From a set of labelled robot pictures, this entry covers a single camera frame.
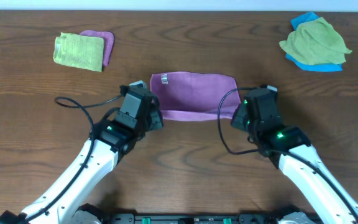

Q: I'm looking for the purple microfiber cloth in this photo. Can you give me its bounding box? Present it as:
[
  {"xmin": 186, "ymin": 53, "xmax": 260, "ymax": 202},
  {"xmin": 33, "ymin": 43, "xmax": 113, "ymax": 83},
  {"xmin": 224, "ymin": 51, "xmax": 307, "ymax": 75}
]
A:
[{"xmin": 150, "ymin": 72, "xmax": 241, "ymax": 121}]

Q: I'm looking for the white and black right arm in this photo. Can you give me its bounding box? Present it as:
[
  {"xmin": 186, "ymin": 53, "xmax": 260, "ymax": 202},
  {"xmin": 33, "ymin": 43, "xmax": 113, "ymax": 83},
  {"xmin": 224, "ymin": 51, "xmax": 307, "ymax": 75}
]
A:
[{"xmin": 231, "ymin": 85, "xmax": 358, "ymax": 223}]

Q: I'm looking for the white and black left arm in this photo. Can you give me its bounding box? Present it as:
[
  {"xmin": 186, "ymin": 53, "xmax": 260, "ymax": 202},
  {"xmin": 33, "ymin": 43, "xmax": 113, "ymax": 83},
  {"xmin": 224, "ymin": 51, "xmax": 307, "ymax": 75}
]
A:
[{"xmin": 0, "ymin": 81, "xmax": 163, "ymax": 223}]

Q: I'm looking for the folded purple cloth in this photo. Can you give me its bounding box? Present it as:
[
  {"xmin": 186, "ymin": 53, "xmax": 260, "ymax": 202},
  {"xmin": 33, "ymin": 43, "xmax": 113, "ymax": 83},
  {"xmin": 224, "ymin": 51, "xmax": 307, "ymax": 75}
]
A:
[{"xmin": 80, "ymin": 30, "xmax": 114, "ymax": 66}]

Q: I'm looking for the folded green cloth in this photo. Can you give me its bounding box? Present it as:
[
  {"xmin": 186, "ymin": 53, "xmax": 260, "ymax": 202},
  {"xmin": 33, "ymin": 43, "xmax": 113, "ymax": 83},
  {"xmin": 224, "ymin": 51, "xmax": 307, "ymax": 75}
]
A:
[{"xmin": 53, "ymin": 32, "xmax": 104, "ymax": 72}]

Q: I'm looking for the blue cloth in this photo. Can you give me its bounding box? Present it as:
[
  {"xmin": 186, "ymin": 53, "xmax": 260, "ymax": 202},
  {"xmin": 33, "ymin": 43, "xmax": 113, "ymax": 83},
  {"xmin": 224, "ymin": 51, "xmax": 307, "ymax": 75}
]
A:
[{"xmin": 285, "ymin": 12, "xmax": 342, "ymax": 72}]

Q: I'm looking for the crumpled green cloth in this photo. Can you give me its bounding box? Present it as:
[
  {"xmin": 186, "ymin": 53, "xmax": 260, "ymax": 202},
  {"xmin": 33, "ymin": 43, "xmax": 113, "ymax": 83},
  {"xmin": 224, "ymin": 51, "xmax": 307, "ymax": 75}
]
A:
[{"xmin": 279, "ymin": 17, "xmax": 352, "ymax": 65}]

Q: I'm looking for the black right camera cable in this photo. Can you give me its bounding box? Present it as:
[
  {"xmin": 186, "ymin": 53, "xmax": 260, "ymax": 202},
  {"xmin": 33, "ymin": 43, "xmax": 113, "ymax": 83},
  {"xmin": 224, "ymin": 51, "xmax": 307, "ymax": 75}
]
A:
[{"xmin": 217, "ymin": 87, "xmax": 358, "ymax": 224}]

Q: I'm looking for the black camera cable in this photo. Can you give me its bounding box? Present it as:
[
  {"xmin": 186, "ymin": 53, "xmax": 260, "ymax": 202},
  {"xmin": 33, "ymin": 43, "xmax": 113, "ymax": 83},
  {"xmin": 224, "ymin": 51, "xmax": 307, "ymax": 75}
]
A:
[
  {"xmin": 20, "ymin": 95, "xmax": 126, "ymax": 223},
  {"xmin": 217, "ymin": 87, "xmax": 358, "ymax": 224}
]

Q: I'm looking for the black left camera cable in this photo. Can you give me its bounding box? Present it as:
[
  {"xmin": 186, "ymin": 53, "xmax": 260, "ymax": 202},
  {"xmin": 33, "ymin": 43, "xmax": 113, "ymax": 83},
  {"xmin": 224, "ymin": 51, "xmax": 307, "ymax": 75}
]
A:
[{"xmin": 20, "ymin": 95, "xmax": 126, "ymax": 223}]

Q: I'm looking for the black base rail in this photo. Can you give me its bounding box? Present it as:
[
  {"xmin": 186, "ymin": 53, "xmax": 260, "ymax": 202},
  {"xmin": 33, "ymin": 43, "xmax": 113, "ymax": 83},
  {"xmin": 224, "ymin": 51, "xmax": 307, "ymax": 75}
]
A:
[{"xmin": 105, "ymin": 213, "xmax": 283, "ymax": 224}]

